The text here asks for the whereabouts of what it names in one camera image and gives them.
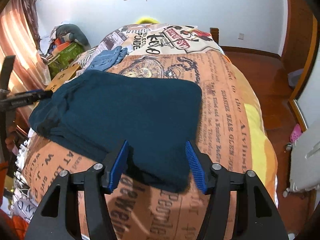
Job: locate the white printed clothes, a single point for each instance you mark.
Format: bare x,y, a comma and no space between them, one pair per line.
25,200

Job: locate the white wall socket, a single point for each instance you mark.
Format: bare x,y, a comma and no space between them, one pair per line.
241,35

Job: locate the person's left hand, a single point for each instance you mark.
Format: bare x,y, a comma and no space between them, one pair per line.
11,138

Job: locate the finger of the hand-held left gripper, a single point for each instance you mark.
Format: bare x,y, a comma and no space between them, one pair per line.
30,98

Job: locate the wooden bed side board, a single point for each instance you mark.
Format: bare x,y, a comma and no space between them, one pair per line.
62,76

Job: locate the green patterned storage bag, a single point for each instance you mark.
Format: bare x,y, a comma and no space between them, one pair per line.
66,57

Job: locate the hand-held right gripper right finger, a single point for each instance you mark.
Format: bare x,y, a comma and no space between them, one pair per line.
196,167

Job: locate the brown wooden door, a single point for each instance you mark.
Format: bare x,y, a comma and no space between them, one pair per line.
297,30

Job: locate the pink clog shoes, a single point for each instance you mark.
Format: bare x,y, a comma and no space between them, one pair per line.
296,132

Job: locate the striped bedsheet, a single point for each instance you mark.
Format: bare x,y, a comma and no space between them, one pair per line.
86,57

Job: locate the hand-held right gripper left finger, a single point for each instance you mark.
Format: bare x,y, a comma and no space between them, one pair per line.
117,167

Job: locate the wooden bedpost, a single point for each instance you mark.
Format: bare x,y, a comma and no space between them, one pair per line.
214,36

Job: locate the blue jeans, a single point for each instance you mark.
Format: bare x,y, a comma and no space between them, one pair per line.
107,57

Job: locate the dark blue pants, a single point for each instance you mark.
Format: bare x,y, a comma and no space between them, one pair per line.
125,115

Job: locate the yellow curved headrest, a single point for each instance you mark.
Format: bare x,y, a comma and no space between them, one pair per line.
147,20

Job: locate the printed blanket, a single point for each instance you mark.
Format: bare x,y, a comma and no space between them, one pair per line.
225,120

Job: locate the grey waste bin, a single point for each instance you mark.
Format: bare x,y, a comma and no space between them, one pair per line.
296,78

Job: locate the orange striped curtain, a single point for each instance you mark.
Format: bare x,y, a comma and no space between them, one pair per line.
17,37

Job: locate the white plastic cart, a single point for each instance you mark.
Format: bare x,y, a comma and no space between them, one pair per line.
306,160

